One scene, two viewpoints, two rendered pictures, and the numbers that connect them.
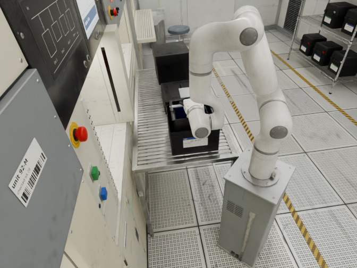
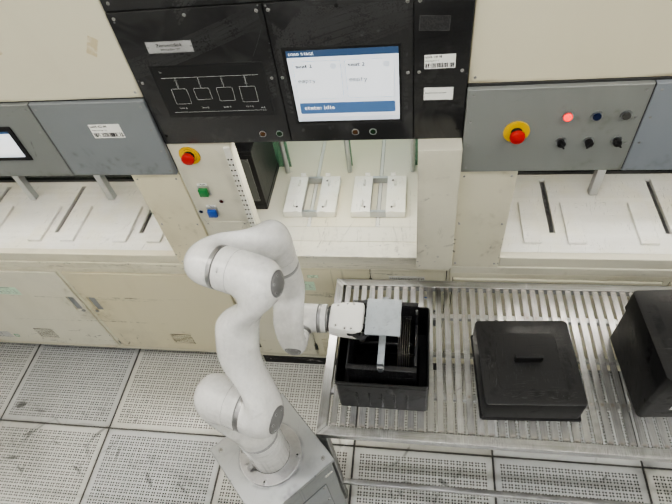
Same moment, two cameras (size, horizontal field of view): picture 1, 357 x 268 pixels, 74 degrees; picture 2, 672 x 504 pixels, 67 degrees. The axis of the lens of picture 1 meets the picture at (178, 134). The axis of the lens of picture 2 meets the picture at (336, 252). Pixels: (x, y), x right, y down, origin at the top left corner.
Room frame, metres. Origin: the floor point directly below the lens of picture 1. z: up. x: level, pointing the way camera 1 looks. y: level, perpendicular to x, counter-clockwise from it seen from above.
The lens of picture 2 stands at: (1.26, -0.85, 2.32)
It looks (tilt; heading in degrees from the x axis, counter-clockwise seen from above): 50 degrees down; 108
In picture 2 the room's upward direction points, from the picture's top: 10 degrees counter-clockwise
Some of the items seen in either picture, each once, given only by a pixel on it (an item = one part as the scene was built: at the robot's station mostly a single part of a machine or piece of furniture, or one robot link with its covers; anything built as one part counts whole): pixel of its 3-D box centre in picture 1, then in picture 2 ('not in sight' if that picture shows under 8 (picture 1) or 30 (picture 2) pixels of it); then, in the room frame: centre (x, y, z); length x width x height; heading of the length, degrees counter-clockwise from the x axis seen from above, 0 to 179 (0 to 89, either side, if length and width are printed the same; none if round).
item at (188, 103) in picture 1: (194, 107); (345, 319); (1.00, -0.09, 1.06); 0.11 x 0.10 x 0.07; 4
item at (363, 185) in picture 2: not in sight; (379, 194); (1.00, 0.60, 0.89); 0.22 x 0.21 x 0.04; 94
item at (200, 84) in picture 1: (207, 101); (289, 306); (0.86, -0.14, 1.17); 0.16 x 0.09 x 0.30; 94
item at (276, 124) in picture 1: (272, 130); (235, 410); (0.76, -0.40, 1.07); 0.19 x 0.12 x 0.24; 168
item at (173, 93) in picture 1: (181, 93); (525, 365); (1.54, -0.05, 0.83); 0.29 x 0.29 x 0.13; 7
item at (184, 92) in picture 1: (191, 116); (383, 344); (1.11, -0.08, 0.93); 0.24 x 0.20 x 0.32; 94
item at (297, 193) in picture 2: not in sight; (312, 195); (0.73, 0.58, 0.89); 0.22 x 0.21 x 0.04; 94
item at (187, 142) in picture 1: (191, 126); (384, 356); (1.11, -0.08, 0.85); 0.28 x 0.28 x 0.17; 4
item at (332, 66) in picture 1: (344, 63); not in sight; (2.90, -2.27, 0.31); 0.30 x 0.28 x 0.26; 2
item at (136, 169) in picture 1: (176, 139); (506, 404); (1.55, 0.02, 0.38); 1.30 x 0.60 x 0.76; 4
